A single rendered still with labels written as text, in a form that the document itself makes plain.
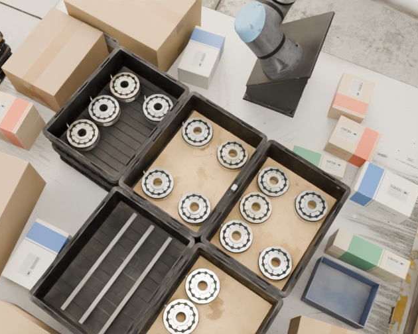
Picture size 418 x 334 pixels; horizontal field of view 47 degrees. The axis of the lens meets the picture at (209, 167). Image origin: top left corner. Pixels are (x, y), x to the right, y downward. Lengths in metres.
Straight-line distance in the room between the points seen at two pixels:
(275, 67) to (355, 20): 1.49
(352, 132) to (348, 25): 1.36
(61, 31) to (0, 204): 0.66
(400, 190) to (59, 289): 1.14
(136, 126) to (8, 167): 0.42
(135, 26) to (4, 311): 1.01
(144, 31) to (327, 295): 1.09
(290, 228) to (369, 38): 1.72
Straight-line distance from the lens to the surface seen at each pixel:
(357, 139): 1.79
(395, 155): 1.90
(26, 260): 1.63
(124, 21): 1.80
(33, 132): 1.82
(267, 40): 1.61
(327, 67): 2.00
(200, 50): 1.85
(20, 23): 3.07
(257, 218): 1.52
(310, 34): 1.75
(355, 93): 1.88
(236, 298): 1.50
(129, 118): 1.68
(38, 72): 1.79
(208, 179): 1.58
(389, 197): 1.73
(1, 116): 1.76
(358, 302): 1.71
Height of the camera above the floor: 2.31
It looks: 69 degrees down
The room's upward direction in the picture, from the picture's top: 6 degrees clockwise
